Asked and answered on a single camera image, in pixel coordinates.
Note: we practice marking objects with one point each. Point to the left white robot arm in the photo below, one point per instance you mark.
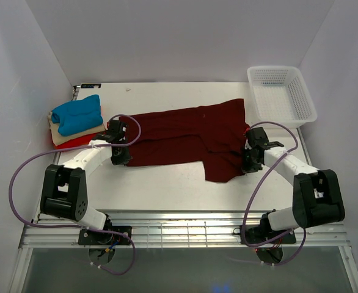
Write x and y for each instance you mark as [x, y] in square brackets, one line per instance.
[64, 193]

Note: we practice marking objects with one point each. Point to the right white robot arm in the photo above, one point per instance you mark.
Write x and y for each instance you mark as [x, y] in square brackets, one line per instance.
[317, 198]

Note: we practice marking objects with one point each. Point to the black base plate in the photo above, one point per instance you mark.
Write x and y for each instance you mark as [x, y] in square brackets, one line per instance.
[255, 235]
[87, 237]

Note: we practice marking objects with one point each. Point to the white plastic basket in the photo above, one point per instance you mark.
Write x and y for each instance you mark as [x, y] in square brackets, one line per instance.
[280, 95]

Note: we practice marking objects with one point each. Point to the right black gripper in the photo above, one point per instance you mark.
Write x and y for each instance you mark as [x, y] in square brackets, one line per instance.
[246, 168]

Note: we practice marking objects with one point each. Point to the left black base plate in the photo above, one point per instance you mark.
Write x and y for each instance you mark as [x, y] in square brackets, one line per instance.
[87, 237]

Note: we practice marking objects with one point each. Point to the aluminium rail frame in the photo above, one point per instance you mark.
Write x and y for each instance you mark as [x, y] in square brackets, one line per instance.
[197, 214]

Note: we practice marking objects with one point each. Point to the blue folded t shirt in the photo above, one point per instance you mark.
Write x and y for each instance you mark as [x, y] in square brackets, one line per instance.
[77, 116]

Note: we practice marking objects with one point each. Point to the beige folded t shirt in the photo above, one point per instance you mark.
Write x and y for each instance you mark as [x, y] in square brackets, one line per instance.
[54, 127]

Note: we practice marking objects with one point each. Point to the dark red t shirt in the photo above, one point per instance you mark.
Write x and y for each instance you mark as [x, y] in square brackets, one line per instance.
[213, 135]

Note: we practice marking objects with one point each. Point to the red-orange folded t shirt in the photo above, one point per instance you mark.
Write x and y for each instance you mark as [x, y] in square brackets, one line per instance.
[75, 140]

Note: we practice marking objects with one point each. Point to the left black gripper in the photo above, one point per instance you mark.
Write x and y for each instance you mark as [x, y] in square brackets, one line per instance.
[125, 157]

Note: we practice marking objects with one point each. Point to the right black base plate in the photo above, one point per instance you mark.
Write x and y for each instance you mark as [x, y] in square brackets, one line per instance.
[255, 235]

